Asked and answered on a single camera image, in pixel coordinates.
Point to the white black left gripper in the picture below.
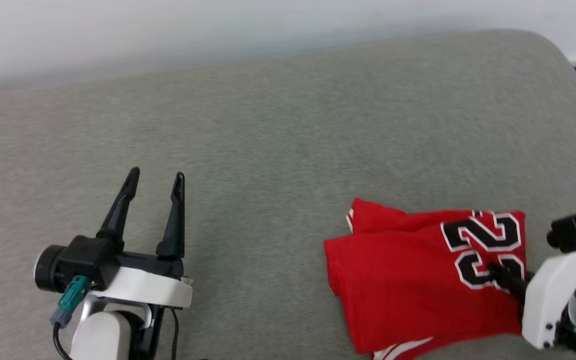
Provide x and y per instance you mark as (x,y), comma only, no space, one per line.
(148,287)

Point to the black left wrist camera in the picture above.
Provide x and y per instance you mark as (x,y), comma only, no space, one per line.
(80,262)

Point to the grey fabric sofa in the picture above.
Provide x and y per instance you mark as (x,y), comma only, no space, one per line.
(278,150)

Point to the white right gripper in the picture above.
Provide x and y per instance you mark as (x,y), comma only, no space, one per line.
(548,295)

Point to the red Bulls basketball jersey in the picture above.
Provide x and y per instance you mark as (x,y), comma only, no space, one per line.
(398,280)

